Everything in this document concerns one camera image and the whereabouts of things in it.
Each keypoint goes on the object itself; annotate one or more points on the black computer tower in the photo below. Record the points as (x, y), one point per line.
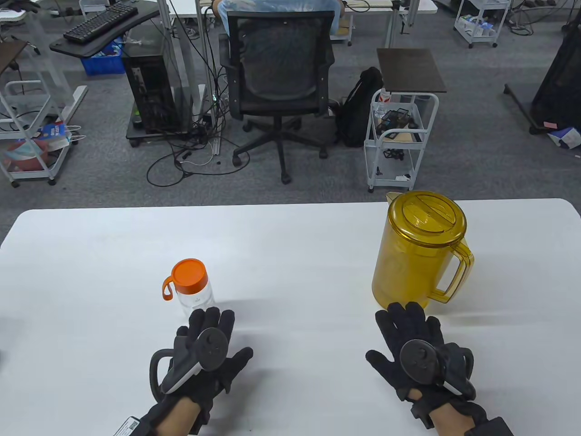
(150, 91)

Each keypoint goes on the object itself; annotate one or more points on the person's right hand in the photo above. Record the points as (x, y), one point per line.
(399, 327)

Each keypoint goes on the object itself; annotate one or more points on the person's left forearm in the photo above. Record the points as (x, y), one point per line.
(177, 418)

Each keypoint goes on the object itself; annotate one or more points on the clear water cup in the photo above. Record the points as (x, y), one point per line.
(195, 302)

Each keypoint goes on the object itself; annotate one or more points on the black curved desk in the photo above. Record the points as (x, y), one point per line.
(72, 47)

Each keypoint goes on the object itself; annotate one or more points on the white and blue box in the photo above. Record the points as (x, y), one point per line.
(565, 138)

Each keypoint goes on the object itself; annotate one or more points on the person's left hand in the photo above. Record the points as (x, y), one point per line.
(199, 322)

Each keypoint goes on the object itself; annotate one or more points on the black fabric stand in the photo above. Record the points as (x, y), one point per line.
(558, 91)

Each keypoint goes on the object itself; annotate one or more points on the dark brown side table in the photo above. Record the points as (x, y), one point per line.
(408, 70)
(9, 52)

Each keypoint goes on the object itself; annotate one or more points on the black keyboard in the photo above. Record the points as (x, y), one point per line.
(100, 22)

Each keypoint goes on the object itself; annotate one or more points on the black backpack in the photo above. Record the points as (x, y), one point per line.
(358, 113)

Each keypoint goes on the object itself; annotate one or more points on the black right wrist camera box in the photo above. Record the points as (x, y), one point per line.
(492, 429)

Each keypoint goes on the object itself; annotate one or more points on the blue and white bag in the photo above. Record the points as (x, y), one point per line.
(54, 134)

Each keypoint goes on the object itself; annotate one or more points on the grey right hand controller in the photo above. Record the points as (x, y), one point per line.
(417, 356)

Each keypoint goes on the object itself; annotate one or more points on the white rolling cart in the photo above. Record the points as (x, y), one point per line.
(481, 40)
(390, 181)
(27, 175)

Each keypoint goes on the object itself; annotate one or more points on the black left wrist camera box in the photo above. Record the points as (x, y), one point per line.
(131, 427)

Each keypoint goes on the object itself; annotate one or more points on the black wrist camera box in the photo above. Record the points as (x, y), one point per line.
(131, 427)
(492, 429)

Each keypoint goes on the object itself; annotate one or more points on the white desk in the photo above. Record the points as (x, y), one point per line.
(181, 7)

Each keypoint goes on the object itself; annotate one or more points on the black mesh office chair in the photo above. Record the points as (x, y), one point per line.
(277, 68)

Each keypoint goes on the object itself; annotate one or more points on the grey left hand controller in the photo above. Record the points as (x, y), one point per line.
(211, 347)

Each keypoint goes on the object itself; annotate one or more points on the blue plastic crate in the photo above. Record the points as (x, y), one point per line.
(102, 66)

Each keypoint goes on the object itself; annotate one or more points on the grey hand controller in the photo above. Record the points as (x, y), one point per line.
(417, 356)
(211, 347)

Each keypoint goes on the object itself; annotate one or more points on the orange water cup lid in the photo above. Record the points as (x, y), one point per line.
(190, 272)

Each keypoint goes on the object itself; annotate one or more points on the yellow transparent kettle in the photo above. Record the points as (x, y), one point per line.
(408, 263)

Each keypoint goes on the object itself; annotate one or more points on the brown ball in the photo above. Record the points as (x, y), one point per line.
(27, 156)

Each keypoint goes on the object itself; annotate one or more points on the black wheeled computer stand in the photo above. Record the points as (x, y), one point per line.
(136, 131)

